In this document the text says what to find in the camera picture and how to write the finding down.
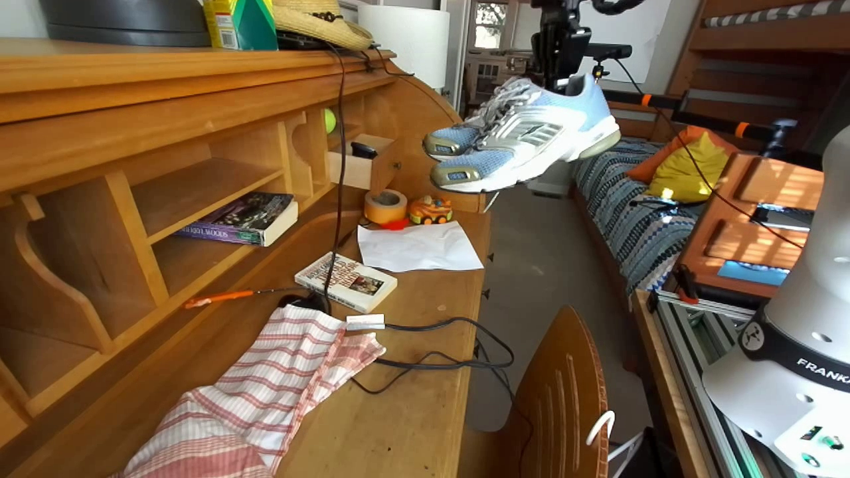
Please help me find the black cable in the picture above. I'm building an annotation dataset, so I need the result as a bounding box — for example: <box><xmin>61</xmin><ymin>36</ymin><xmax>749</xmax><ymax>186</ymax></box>
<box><xmin>316</xmin><ymin>47</ymin><xmax>350</xmax><ymax>312</ymax></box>
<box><xmin>348</xmin><ymin>312</ymin><xmax>518</xmax><ymax>397</ymax></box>

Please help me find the black rod with orange bands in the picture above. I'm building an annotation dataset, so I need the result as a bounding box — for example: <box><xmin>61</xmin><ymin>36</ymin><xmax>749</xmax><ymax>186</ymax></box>
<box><xmin>605</xmin><ymin>84</ymin><xmax>833</xmax><ymax>166</ymax></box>

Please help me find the striped blue mattress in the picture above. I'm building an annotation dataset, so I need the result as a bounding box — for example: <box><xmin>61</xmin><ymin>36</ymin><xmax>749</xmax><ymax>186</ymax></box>
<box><xmin>570</xmin><ymin>135</ymin><xmax>704</xmax><ymax>291</ymax></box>

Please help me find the wooden chair back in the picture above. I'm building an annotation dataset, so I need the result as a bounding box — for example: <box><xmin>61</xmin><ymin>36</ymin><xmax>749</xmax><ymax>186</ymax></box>
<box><xmin>461</xmin><ymin>304</ymin><xmax>615</xmax><ymax>478</ymax></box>

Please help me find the black flat device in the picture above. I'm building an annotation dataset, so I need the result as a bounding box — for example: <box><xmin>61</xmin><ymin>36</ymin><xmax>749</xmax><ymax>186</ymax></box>
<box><xmin>749</xmin><ymin>202</ymin><xmax>819</xmax><ymax>232</ymax></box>

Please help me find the small orange toy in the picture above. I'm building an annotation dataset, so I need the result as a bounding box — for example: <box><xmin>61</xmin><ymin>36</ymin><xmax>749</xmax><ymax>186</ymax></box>
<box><xmin>408</xmin><ymin>194</ymin><xmax>457</xmax><ymax>227</ymax></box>

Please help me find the yellow pillow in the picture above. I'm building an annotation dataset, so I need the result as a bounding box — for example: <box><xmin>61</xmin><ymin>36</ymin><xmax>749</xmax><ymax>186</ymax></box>
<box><xmin>647</xmin><ymin>129</ymin><xmax>733</xmax><ymax>206</ymax></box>

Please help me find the wooden bunk bed frame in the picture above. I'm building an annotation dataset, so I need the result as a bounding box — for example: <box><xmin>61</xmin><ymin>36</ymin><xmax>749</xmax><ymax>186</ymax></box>
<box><xmin>668</xmin><ymin>0</ymin><xmax>850</xmax><ymax>153</ymax></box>

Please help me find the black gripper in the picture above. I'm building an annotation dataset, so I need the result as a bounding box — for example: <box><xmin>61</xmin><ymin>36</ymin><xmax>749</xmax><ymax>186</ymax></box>
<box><xmin>528</xmin><ymin>0</ymin><xmax>596</xmax><ymax>94</ymax></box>

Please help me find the white power adapter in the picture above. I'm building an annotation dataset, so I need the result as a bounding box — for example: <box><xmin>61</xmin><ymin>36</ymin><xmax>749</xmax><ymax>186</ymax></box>
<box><xmin>344</xmin><ymin>309</ymin><xmax>390</xmax><ymax>333</ymax></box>

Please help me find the white paper sheet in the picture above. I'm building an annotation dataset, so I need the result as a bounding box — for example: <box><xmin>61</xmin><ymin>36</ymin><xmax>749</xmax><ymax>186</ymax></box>
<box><xmin>357</xmin><ymin>219</ymin><xmax>486</xmax><ymax>276</ymax></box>

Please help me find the tan straw hat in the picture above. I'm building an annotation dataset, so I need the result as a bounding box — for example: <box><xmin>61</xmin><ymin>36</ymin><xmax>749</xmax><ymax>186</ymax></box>
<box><xmin>269</xmin><ymin>0</ymin><xmax>377</xmax><ymax>52</ymax></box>

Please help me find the wooden slatted tray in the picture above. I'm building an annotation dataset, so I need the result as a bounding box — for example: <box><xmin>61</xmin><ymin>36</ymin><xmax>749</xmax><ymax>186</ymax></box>
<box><xmin>677</xmin><ymin>151</ymin><xmax>833</xmax><ymax>304</ymax></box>

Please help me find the red striped white cloth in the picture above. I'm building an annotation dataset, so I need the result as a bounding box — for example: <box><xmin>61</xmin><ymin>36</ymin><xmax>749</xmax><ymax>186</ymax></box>
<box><xmin>122</xmin><ymin>301</ymin><xmax>389</xmax><ymax>478</ymax></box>

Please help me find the yellow bottle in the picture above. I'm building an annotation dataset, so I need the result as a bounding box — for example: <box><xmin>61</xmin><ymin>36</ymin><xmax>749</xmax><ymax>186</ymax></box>
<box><xmin>202</xmin><ymin>0</ymin><xmax>243</xmax><ymax>49</ymax></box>

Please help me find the dark cover book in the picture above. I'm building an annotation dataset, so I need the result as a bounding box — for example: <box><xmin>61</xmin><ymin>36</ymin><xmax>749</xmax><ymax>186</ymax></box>
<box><xmin>178</xmin><ymin>191</ymin><xmax>300</xmax><ymax>248</ymax></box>

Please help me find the orange pillow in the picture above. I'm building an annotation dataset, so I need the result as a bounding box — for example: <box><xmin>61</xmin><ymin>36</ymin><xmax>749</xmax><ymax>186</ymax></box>
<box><xmin>628</xmin><ymin>125</ymin><xmax>738</xmax><ymax>186</ymax></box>

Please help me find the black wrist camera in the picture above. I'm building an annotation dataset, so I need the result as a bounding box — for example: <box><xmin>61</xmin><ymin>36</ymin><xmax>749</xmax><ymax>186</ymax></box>
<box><xmin>587</xmin><ymin>39</ymin><xmax>639</xmax><ymax>66</ymax></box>

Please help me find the blue flat item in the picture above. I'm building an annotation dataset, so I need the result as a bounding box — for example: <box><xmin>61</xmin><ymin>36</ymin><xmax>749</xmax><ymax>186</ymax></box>
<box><xmin>714</xmin><ymin>258</ymin><xmax>791</xmax><ymax>289</ymax></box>

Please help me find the tan tape roll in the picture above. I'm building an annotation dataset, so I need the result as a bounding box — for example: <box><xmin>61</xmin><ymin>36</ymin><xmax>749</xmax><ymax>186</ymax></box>
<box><xmin>362</xmin><ymin>186</ymin><xmax>413</xmax><ymax>230</ymax></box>

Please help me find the black round container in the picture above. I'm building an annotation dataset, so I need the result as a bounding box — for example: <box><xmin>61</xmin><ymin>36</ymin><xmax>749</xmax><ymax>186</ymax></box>
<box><xmin>38</xmin><ymin>0</ymin><xmax>214</xmax><ymax>49</ymax></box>

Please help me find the white paperback booklet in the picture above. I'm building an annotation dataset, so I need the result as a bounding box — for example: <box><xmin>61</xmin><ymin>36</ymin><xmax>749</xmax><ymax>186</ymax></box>
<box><xmin>292</xmin><ymin>248</ymin><xmax>402</xmax><ymax>312</ymax></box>

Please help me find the wooden roll-top desk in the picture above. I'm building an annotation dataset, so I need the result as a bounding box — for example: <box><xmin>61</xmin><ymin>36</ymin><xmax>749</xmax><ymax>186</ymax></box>
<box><xmin>0</xmin><ymin>36</ymin><xmax>495</xmax><ymax>478</ymax></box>

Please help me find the small white box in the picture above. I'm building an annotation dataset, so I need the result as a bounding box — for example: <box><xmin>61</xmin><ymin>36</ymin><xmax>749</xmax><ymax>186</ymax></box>
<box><xmin>325</xmin><ymin>129</ymin><xmax>400</xmax><ymax>191</ymax></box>

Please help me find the green bottle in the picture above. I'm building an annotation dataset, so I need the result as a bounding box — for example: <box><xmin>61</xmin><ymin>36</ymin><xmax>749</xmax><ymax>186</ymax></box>
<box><xmin>232</xmin><ymin>0</ymin><xmax>281</xmax><ymax>52</ymax></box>

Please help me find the orange pen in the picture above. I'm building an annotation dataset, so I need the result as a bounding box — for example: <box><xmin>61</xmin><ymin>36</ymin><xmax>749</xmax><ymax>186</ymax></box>
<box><xmin>184</xmin><ymin>287</ymin><xmax>258</xmax><ymax>309</ymax></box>

